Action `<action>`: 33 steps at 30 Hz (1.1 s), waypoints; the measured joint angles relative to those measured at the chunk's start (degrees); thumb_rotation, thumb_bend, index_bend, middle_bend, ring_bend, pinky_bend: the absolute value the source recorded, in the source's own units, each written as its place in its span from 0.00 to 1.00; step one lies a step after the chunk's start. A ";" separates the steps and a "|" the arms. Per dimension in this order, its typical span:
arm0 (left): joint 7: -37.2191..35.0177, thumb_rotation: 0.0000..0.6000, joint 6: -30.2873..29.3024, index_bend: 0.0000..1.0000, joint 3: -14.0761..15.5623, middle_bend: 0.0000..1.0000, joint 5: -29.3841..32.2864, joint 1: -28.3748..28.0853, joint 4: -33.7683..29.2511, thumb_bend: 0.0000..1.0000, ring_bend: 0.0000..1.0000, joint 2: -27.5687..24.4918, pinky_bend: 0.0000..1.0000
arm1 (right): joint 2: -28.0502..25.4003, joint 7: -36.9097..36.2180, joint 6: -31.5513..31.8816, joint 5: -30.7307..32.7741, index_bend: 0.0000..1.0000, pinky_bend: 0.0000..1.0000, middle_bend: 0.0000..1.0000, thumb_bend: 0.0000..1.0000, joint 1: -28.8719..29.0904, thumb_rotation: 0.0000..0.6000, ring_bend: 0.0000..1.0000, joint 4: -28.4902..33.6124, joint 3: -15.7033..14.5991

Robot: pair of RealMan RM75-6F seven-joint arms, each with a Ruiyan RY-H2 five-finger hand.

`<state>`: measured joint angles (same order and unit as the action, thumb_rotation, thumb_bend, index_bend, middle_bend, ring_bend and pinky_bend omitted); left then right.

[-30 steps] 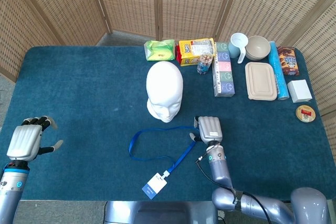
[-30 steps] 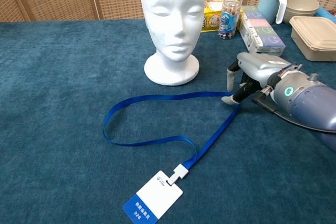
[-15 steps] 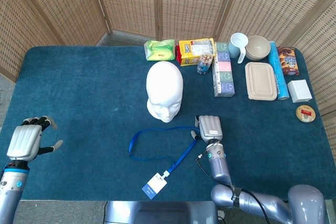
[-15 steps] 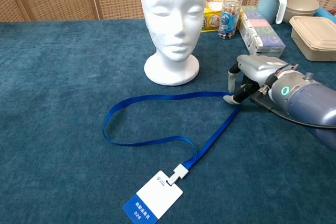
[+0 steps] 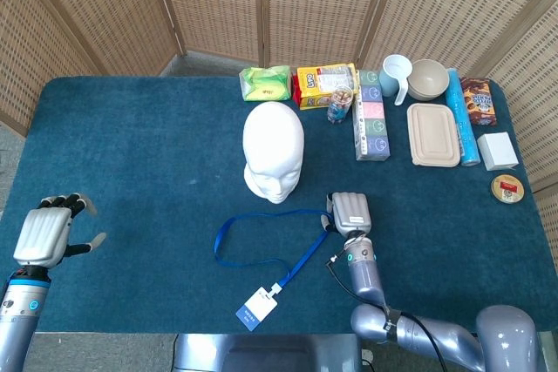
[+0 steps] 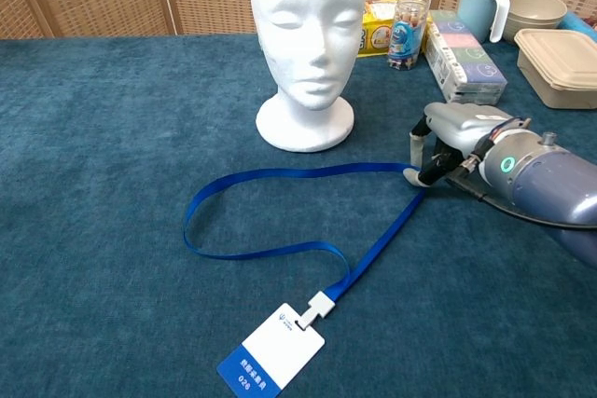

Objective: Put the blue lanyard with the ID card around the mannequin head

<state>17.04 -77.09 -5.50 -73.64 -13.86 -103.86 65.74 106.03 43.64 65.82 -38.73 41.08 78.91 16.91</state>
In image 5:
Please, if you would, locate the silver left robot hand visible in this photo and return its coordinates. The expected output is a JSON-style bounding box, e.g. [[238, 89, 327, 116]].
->
[[12, 192, 107, 269]]

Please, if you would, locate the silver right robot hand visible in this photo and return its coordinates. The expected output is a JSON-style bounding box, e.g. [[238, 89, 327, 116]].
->
[[320, 191, 373, 238]]

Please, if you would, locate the blue lanyard with badge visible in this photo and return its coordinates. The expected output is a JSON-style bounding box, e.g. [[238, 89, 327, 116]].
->
[[213, 209, 335, 332]]

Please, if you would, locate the pastel tissue multipack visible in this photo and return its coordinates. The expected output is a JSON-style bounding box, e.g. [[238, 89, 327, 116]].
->
[[351, 69, 391, 162]]

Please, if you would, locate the white foam mannequin head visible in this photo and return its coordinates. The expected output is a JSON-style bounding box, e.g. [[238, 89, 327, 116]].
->
[[242, 101, 305, 205]]

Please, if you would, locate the clear jar of crayons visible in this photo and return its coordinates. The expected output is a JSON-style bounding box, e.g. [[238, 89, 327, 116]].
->
[[326, 86, 354, 125]]

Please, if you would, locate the beige lidded lunch box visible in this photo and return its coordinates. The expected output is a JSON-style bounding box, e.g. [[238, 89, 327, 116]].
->
[[406, 102, 462, 168]]

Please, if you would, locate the yellow biscuit box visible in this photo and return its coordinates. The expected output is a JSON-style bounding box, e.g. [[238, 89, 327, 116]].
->
[[291, 63, 361, 111]]

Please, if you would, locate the teal table cloth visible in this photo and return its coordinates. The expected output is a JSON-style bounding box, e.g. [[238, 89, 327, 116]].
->
[[0, 75, 558, 334]]

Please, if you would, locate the blue cylindrical tube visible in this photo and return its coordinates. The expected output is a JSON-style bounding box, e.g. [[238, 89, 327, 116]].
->
[[445, 67, 481, 167]]

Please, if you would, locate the beige bowl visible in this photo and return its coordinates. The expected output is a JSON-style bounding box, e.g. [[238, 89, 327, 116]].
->
[[407, 58, 450, 101]]

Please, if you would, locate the green snack bag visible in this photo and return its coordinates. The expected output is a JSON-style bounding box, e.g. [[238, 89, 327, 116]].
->
[[238, 64, 292, 102]]

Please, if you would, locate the round gold tin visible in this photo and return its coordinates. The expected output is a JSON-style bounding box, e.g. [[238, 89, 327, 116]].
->
[[490, 173, 526, 206]]

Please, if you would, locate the small white box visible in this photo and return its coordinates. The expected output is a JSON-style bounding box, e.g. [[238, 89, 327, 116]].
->
[[476, 131, 520, 172]]

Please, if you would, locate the grey robot torso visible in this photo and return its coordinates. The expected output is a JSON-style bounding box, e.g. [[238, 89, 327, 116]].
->
[[172, 333, 363, 372]]

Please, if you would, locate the brown cookie bag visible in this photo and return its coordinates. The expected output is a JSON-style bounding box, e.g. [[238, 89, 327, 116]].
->
[[459, 77, 499, 127]]

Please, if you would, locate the wicker folding screen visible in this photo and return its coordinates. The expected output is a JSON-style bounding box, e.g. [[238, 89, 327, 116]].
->
[[0, 0, 558, 273]]

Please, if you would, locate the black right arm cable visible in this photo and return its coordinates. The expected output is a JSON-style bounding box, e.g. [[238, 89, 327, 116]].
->
[[326, 256, 450, 372]]

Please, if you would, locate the light blue mug white handle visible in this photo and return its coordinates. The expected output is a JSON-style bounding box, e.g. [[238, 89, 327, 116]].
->
[[378, 54, 413, 106]]

